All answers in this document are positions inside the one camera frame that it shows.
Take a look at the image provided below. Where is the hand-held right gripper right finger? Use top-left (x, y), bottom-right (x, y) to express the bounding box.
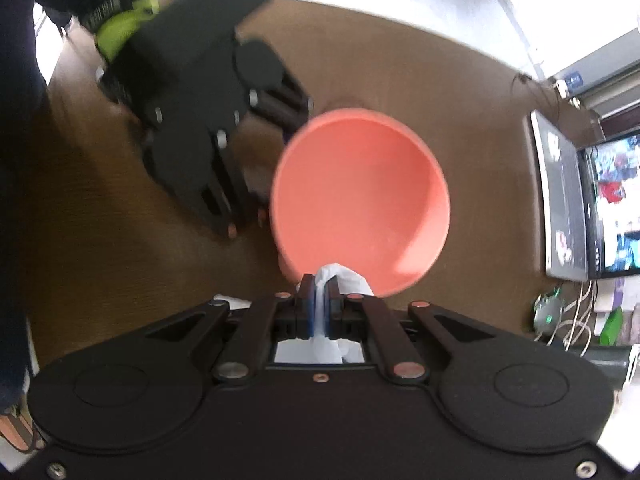
top-left (322, 277), bottom-right (501, 386)

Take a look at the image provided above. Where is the silver laptop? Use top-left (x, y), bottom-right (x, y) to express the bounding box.
top-left (530, 110), bottom-right (640, 282)

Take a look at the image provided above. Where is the striped slipper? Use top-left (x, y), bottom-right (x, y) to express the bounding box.
top-left (0, 405), bottom-right (46, 455)

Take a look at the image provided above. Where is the person's dark clothing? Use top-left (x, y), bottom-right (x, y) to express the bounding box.
top-left (0, 0), bottom-right (51, 411)

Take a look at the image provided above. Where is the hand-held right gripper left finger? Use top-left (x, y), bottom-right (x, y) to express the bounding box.
top-left (142, 274), bottom-right (316, 386)

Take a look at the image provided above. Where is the pink footed bowl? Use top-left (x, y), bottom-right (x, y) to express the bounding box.
top-left (270, 107), bottom-right (451, 295)

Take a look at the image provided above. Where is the person's left hand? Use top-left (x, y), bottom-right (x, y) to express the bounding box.
top-left (80, 0), bottom-right (161, 63)

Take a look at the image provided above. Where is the white paper towel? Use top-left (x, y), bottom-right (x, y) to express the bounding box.
top-left (274, 262), bottom-right (376, 365)

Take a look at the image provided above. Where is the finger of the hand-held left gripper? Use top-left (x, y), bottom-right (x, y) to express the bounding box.
top-left (192, 145), bottom-right (271, 241)
top-left (247, 72), bottom-right (316, 138)

